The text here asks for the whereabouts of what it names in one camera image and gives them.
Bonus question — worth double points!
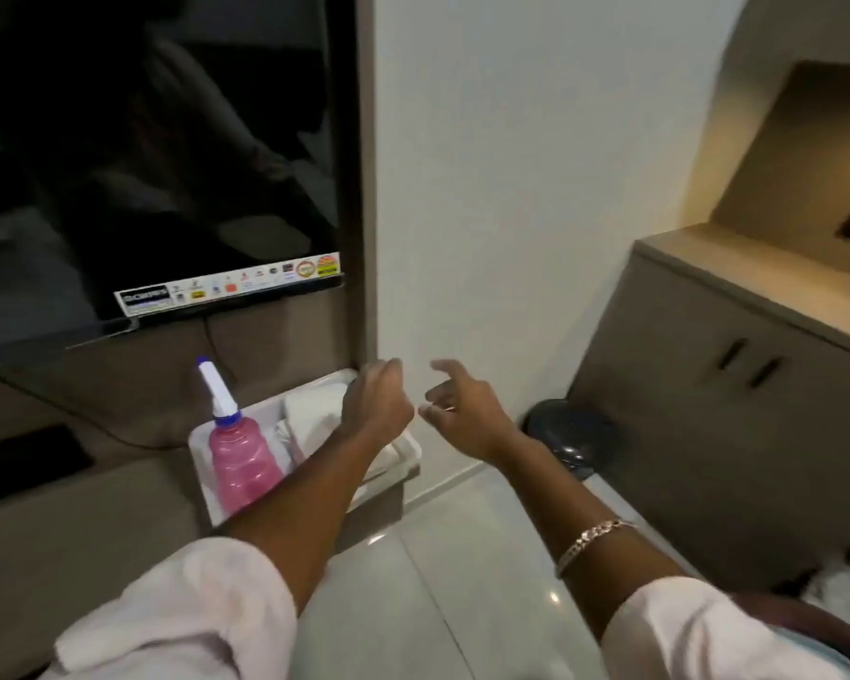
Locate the person's left hand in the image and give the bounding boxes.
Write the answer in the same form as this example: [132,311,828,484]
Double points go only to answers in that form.
[340,357,416,448]

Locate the person's right hand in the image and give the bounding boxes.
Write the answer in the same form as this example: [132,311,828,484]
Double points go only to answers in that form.
[418,358,527,467]

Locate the person's left forearm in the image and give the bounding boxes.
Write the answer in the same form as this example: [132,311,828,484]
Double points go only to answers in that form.
[223,421,398,617]

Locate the person's right forearm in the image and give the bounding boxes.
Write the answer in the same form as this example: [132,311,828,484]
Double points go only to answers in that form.
[492,435,688,641]

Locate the white folded cloth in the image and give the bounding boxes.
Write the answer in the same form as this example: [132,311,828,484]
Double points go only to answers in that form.
[275,392,406,482]

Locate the black round waste bin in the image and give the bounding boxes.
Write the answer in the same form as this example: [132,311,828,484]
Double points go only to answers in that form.
[523,399,619,482]

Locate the pink spray bottle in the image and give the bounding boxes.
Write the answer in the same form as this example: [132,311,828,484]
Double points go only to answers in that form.
[196,357,285,516]

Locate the white sticker strip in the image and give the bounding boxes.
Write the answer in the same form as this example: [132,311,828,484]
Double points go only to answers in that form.
[114,252,341,318]

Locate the white plastic tray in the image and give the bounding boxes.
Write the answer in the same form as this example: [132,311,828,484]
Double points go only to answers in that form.
[187,368,423,529]

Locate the beige cabinet with doors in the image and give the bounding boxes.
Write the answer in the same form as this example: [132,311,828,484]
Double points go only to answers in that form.
[565,225,850,595]

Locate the person's left white sleeve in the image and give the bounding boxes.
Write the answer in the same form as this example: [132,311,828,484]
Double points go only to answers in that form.
[39,535,299,680]

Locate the person's white sleeve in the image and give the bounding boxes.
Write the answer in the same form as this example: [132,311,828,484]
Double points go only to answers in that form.
[39,535,299,680]
[601,576,850,680]

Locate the black flat television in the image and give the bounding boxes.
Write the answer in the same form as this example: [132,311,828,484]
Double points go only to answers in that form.
[0,0,347,376]

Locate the beige television console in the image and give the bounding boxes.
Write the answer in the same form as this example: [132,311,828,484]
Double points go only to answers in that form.
[0,293,406,680]

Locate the person's right white sleeve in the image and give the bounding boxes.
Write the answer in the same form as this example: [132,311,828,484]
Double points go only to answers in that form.
[601,576,850,680]

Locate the black flat set-top box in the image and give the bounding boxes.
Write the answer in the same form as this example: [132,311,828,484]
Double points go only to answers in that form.
[0,424,96,509]

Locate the white crumpled cloth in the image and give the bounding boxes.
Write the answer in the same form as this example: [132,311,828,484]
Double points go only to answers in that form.
[799,555,850,611]

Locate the gold chain bracelet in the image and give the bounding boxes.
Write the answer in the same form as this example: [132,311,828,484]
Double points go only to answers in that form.
[554,517,637,580]

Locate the black television cable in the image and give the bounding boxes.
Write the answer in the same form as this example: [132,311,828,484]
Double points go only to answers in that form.
[0,314,238,451]

